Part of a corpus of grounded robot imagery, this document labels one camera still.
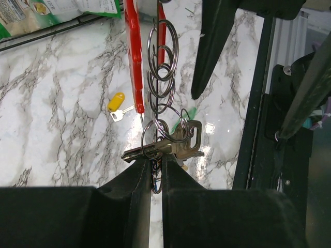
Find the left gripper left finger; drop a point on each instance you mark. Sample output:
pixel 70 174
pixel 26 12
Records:
pixel 116 214

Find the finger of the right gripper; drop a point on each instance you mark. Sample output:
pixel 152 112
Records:
pixel 314 87

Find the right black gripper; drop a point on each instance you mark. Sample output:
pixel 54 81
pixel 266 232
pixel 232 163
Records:
pixel 217 21

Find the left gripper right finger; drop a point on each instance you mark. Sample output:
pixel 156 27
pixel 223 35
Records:
pixel 194 216

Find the keyring with keys red tag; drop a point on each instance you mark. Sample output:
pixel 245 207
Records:
pixel 153 49

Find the yellow tagged key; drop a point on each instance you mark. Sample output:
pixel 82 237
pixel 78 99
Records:
pixel 114 107

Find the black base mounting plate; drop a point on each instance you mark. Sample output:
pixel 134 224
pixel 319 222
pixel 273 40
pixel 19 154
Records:
pixel 265 162

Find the green white snack packet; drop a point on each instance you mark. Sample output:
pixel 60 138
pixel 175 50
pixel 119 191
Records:
pixel 20 17

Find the aluminium frame rail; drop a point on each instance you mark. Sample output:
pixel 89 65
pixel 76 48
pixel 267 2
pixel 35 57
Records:
pixel 297 38

